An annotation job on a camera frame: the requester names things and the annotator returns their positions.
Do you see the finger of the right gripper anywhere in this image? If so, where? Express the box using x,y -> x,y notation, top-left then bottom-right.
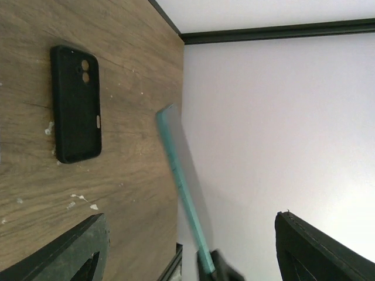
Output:
197,249 -> 245,281

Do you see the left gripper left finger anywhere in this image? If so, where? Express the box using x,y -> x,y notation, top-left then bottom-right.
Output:
1,213 -> 110,280

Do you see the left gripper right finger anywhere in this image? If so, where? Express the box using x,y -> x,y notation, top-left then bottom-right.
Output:
275,211 -> 374,280

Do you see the black screen teal phone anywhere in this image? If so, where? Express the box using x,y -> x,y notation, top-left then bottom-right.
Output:
156,104 -> 216,279

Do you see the black phone case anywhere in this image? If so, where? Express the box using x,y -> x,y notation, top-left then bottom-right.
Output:
50,45 -> 102,164

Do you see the black enclosure frame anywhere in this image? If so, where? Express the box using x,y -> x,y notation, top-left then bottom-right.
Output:
152,1 -> 374,280

